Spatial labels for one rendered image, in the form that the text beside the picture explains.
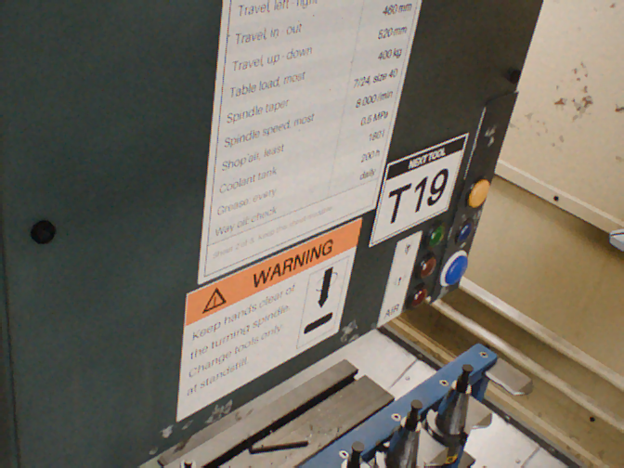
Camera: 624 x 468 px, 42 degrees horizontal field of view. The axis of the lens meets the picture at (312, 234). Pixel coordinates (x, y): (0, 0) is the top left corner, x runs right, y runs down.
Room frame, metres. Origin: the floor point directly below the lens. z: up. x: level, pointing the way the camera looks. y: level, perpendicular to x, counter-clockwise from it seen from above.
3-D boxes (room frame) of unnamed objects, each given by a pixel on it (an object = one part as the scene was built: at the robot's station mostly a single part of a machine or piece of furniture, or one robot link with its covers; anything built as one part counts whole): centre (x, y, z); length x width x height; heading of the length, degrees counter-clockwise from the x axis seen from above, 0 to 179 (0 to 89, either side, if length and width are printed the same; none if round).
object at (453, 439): (0.83, -0.23, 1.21); 0.06 x 0.06 x 0.03
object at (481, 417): (0.87, -0.27, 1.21); 0.07 x 0.05 x 0.01; 51
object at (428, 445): (0.78, -0.20, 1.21); 0.07 x 0.05 x 0.01; 51
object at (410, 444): (0.74, -0.16, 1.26); 0.04 x 0.04 x 0.07
